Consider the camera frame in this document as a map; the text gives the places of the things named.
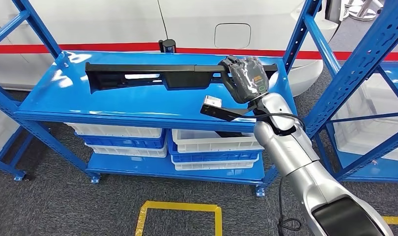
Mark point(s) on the long black plastic panel part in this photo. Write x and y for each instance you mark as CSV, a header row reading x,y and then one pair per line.
x,y
186,79

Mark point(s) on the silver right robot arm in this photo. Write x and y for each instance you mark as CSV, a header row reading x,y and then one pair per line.
x,y
293,153

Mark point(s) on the curved black plastic part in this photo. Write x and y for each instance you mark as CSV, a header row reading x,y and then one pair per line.
x,y
231,134

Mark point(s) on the black cylindrical device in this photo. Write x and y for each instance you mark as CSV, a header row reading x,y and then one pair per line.
x,y
168,45

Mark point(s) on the blue metal shelving rack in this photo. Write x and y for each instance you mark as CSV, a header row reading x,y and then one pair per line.
x,y
3,166
121,104
374,172

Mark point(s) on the yellow floor tape square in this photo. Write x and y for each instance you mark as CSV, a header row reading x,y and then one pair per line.
x,y
179,206
396,220

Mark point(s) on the white car with red stripe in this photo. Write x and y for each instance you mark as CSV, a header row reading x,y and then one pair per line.
x,y
104,19

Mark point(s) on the silver stand base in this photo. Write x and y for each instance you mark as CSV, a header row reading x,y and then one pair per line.
x,y
361,13

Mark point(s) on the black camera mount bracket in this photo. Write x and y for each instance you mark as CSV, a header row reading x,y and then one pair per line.
x,y
218,113

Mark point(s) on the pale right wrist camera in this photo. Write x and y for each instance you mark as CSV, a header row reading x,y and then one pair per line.
x,y
212,101

